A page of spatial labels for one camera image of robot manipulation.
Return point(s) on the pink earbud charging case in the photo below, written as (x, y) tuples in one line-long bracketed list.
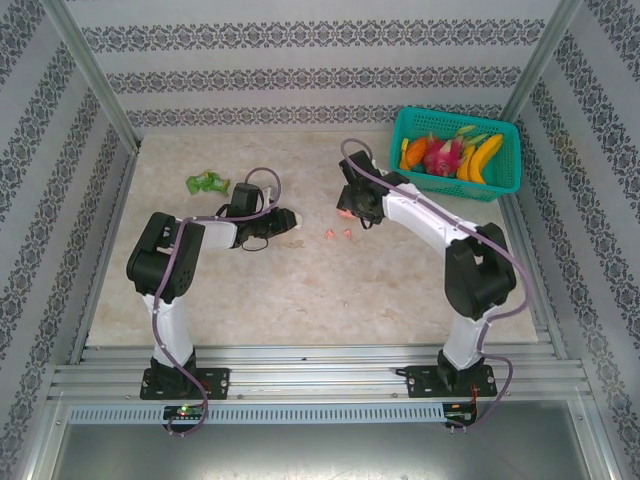
[(344, 215)]

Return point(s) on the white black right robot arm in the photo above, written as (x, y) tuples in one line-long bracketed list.
[(420, 210)]

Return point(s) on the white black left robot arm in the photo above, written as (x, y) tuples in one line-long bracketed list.
[(170, 330)]

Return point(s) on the orange toy fruit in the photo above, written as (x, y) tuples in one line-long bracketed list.
[(415, 152)]

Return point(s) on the green snack wrapper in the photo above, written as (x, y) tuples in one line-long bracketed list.
[(205, 182)]

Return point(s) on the pink dragon fruit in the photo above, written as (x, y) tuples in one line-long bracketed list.
[(442, 157)]

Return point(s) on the small yellow banana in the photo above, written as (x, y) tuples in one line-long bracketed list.
[(466, 170)]

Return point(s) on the large yellow banana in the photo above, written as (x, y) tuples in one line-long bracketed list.
[(485, 155)]

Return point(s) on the teal plastic basket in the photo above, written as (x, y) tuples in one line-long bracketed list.
[(505, 170)]

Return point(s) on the left controller circuit board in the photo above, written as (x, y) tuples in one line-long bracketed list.
[(185, 411)]

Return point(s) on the controller circuit board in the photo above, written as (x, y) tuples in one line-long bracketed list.
[(457, 414), (185, 411)]

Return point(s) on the right controller circuit board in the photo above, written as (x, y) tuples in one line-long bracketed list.
[(457, 414)]

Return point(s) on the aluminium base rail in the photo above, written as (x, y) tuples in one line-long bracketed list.
[(310, 372)]

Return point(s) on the aluminium table side rail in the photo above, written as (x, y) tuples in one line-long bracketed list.
[(107, 240), (525, 250)]

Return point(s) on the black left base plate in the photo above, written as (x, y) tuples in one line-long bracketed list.
[(215, 382)]

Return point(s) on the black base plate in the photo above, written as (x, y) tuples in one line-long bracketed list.
[(420, 382), (215, 382)]

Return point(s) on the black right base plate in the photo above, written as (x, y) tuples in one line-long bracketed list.
[(420, 382)]

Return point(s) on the aluminium frame post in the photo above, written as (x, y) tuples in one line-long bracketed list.
[(90, 70), (542, 55)]

